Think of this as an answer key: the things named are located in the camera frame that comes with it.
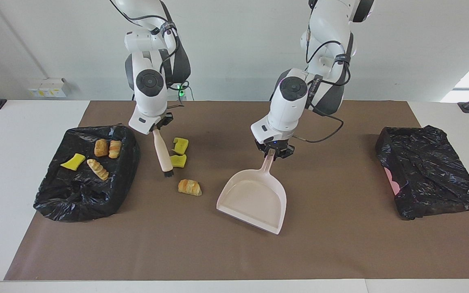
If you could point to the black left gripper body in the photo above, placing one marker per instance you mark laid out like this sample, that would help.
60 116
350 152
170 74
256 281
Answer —
275 145

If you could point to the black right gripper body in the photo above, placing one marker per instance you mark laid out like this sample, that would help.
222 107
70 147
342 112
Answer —
165 121

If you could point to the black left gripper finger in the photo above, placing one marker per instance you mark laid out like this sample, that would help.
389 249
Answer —
285 154
268 154

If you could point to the notched yellow sponge piece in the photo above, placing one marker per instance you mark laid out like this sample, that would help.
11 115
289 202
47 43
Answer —
181 145

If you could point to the beige hand brush black bristles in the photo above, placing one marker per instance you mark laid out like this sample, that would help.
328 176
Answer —
162 150

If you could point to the beige plastic dustpan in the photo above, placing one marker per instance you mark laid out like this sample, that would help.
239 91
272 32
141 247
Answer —
255 199

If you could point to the pale toy croissant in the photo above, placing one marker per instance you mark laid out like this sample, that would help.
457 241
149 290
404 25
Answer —
98 169
115 149

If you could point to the brown toy bread roll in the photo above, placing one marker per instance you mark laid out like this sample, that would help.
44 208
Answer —
101 147

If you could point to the orange striped toy croissant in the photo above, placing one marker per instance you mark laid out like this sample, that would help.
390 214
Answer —
189 187

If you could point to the yellow green sponge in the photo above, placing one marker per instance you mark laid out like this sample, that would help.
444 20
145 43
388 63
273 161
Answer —
73 161

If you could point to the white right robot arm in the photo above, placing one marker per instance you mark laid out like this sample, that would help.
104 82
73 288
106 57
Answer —
149 106

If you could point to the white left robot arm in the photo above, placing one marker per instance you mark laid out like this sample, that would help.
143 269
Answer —
287 110

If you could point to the pink bin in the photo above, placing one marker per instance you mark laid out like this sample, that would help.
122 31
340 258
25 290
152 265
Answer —
393 183

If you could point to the tall black bag-lined bin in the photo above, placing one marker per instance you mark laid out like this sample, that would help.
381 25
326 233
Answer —
79 195

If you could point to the low black trash bag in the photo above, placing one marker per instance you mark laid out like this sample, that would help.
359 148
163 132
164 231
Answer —
430 171

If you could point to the brown paper table mat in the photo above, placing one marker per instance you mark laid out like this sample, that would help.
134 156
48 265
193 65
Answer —
259 252

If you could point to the white wall outlet box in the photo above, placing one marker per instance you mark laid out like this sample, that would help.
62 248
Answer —
47 87

